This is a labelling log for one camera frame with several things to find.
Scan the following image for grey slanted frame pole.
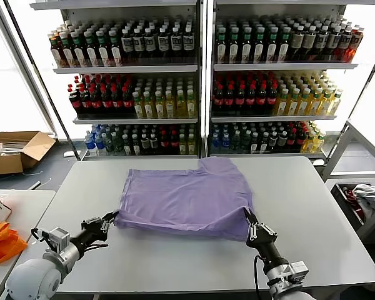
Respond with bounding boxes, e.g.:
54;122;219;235
0;0;81;160

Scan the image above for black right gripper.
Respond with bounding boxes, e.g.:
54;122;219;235
243;209;286;271

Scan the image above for red crumpled cloth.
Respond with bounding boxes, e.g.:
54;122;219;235
342;186;368;219

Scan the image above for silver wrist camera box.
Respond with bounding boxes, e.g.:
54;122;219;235
46;227;71;253
286;260;311;283

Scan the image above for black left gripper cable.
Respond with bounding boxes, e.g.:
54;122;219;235
82;243;109;252

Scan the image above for red drink bottle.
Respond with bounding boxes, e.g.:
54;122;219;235
339;26;353;61
349;25;364;61

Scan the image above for amber tea bottle white label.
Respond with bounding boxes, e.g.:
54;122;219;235
51;36;63;68

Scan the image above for orange fabric bag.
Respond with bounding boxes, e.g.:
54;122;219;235
0;194;29;267

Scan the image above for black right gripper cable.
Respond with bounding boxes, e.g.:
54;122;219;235
252;253;265;300

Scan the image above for grey metal shelf unit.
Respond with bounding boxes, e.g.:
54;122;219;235
206;0;361;160
29;0;204;161

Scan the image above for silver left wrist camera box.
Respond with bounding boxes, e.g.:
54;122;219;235
46;227;71;253

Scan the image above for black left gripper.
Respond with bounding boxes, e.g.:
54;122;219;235
70;211;119;253

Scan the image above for grey metal trolley frame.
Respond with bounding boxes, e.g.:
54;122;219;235
322;119;375;243

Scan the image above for small white carton box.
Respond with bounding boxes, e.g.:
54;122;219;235
0;199;13;224

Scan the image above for white grey crumpled cloth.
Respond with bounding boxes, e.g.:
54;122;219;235
351;183;375;220

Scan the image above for cola bottle red cap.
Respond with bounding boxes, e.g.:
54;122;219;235
212;83;225;114
256;82;268;114
234;83;246;114
111;86;124;116
122;86;134;116
79;86;93;116
246;83;258;114
90;86;103;116
266;82;278;114
101;86;114;116
224;83;236;114
68;84;82;116

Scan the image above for dark bottle beige label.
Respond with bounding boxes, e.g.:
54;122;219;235
290;26;304;61
302;26;317;61

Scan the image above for green white label tea bottle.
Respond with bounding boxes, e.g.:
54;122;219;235
216;27;228;62
278;26;291;61
241;27;253;62
228;27;241;62
84;30;98;67
109;29;123;66
96;30;110;67
61;32;74;68
253;26;266;62
266;26;279;62
72;31;86;67

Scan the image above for small cola bottle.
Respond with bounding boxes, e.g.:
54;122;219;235
160;131;171;156
296;127;307;153
287;128;298;153
169;131;180;156

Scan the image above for purple t-shirt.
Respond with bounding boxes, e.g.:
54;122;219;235
114;157;256;243

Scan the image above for dark bottle grey square label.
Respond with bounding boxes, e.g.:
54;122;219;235
182;27;196;58
144;27;157;59
170;27;183;58
121;28;134;59
315;26;329;61
327;26;341;61
133;28;146;59
157;27;171;59

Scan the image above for black left camera cable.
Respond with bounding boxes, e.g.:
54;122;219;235
30;227;51;249

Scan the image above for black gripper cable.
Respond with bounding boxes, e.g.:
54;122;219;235
82;243;109;252
252;253;265;300

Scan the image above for open brown cardboard box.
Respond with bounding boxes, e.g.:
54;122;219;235
0;131;57;176

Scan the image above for white packaged items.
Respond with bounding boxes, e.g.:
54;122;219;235
0;140;31;156

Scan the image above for black plastic crate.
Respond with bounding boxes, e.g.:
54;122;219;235
330;182;375;234

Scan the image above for yellow juice bottle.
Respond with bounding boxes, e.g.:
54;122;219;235
143;91;155;119
176;90;188;119
165;90;177;119
309;88;323;116
299;88;312;117
287;88;301;117
132;91;145;119
186;89;198;119
329;89;343;116
154;91;166;119
320;89;333;116
275;88;289;117

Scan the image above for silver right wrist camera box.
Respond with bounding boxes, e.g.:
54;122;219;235
286;260;311;283

